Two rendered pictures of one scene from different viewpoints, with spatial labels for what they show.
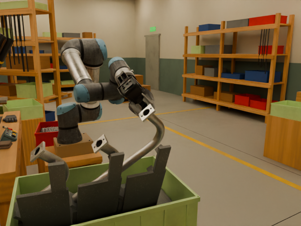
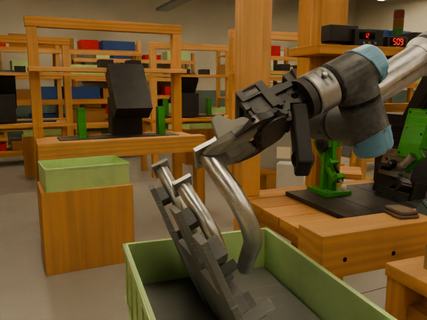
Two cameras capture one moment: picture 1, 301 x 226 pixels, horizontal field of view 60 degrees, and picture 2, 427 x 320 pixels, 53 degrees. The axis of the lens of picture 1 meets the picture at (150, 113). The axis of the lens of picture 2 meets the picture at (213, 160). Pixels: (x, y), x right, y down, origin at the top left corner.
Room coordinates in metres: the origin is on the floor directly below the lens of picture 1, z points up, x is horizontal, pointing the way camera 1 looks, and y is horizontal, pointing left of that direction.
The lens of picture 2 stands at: (0.90, -0.66, 1.37)
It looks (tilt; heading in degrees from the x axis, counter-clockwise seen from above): 10 degrees down; 94
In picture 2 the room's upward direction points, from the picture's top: straight up
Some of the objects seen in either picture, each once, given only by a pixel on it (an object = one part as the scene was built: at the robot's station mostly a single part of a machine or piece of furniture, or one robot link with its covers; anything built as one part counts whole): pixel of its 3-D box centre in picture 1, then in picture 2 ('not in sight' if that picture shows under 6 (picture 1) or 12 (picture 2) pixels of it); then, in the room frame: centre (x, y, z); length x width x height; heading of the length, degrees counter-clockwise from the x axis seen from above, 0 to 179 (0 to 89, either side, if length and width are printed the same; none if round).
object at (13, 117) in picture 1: (9, 118); not in sight; (2.13, 1.19, 0.91); 0.20 x 0.11 x 0.03; 29
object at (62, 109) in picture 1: (68, 114); not in sight; (1.55, 0.50, 1.09); 0.13 x 0.12 x 0.14; 118
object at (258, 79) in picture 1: (226, 67); not in sight; (6.70, -1.92, 1.10); 3.01 x 0.55 x 2.20; 29
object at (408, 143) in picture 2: not in sight; (419, 133); (1.65, 1.20, 1.17); 0.13 x 0.12 x 0.20; 25
